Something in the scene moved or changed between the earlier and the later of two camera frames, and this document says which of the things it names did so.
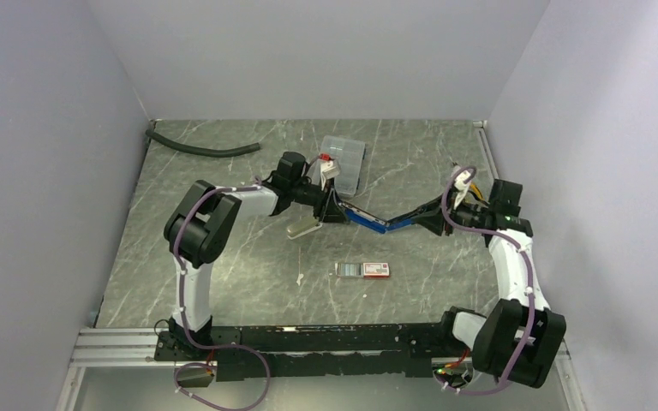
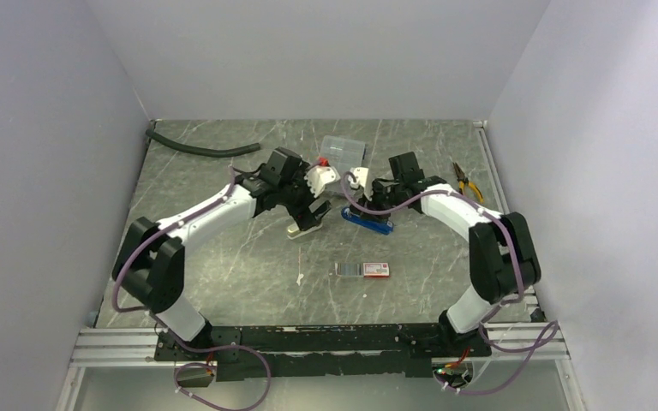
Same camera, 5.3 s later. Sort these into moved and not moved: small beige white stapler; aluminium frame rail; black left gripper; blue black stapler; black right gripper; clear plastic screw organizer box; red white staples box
Moved: black left gripper; blue black stapler; black right gripper
Not moved: aluminium frame rail; clear plastic screw organizer box; small beige white stapler; red white staples box
